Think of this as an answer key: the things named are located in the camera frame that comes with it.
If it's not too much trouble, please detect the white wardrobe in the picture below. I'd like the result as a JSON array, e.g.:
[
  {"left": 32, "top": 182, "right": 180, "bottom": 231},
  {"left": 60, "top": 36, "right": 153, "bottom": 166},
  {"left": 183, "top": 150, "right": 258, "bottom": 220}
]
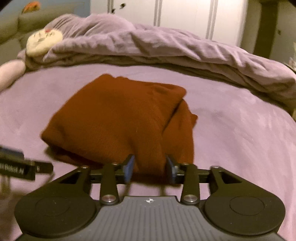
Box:
[{"left": 90, "top": 0, "right": 248, "bottom": 46}]

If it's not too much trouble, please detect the lilac crumpled duvet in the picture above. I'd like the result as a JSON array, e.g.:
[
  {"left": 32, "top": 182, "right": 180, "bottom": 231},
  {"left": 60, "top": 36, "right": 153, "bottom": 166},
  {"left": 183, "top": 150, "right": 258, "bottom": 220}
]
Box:
[{"left": 18, "top": 14, "right": 295, "bottom": 111}]

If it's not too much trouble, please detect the rust brown knit cardigan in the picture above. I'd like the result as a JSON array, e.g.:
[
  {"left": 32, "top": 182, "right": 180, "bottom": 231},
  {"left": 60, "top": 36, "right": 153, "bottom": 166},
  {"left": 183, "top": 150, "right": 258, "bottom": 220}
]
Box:
[{"left": 41, "top": 74, "right": 198, "bottom": 176}]

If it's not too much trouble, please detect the cream face plush pillow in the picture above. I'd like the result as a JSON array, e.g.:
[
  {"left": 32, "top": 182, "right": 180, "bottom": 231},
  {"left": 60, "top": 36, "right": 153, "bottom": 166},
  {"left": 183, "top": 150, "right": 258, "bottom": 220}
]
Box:
[{"left": 26, "top": 28, "right": 63, "bottom": 57}]

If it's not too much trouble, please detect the lilac bed sheet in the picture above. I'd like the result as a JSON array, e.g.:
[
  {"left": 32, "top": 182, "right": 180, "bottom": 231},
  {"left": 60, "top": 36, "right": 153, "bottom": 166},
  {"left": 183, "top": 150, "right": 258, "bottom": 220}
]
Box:
[{"left": 1, "top": 64, "right": 295, "bottom": 240}]

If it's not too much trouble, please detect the dark door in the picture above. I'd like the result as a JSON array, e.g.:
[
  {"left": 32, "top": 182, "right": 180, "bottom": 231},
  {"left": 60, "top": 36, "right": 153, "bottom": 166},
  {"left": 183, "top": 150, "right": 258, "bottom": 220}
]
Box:
[{"left": 253, "top": 1, "right": 279, "bottom": 59}]

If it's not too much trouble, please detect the orange plush toy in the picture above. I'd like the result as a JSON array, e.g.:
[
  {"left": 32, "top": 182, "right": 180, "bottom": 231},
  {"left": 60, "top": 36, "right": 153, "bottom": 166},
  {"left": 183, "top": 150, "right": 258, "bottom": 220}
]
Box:
[{"left": 22, "top": 1, "right": 41, "bottom": 14}]

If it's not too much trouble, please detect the green upholstered headboard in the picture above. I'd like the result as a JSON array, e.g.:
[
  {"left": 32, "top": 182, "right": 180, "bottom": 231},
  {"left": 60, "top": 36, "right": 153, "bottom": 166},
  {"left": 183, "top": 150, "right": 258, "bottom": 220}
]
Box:
[{"left": 1, "top": 2, "right": 83, "bottom": 64}]

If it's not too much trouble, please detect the pink plush toy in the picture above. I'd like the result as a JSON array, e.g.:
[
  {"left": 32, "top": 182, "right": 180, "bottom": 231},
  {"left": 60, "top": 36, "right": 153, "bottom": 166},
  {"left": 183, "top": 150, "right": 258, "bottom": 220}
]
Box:
[{"left": 0, "top": 59, "right": 26, "bottom": 91}]

